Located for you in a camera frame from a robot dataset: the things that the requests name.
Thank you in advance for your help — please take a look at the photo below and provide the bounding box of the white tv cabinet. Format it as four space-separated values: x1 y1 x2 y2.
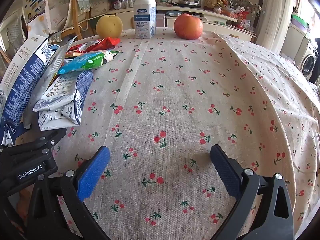
107 4 258 42

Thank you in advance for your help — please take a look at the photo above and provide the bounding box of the green blue snack wrapper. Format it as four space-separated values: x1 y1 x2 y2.
57 50 119 75

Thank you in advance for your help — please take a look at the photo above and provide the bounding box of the yellow pear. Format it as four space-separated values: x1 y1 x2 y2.
95 15 123 38

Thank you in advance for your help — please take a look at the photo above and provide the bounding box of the white washing machine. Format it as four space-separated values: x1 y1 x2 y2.
294 41 318 80

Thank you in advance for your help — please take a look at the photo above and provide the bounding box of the red torn snack wrapper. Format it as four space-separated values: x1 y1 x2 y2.
67 37 120 54

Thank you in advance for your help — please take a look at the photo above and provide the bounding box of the white curtain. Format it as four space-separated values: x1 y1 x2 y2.
256 0 296 54

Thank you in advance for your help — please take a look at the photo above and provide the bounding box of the white milk bottle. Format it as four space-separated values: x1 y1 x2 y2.
133 0 157 39

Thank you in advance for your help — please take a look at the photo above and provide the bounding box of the white wet wipes packet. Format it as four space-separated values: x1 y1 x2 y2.
1 35 54 146

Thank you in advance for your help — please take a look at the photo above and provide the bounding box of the crushed white blue milk carton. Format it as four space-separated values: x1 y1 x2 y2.
33 70 93 131

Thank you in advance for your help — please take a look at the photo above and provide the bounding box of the cherry print tablecloth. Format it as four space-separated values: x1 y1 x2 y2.
53 28 319 239

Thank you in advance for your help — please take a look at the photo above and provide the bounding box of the light wooden chair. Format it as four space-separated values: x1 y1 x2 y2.
61 0 94 40

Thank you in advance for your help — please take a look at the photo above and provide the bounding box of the red apple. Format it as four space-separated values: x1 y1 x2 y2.
174 14 203 40

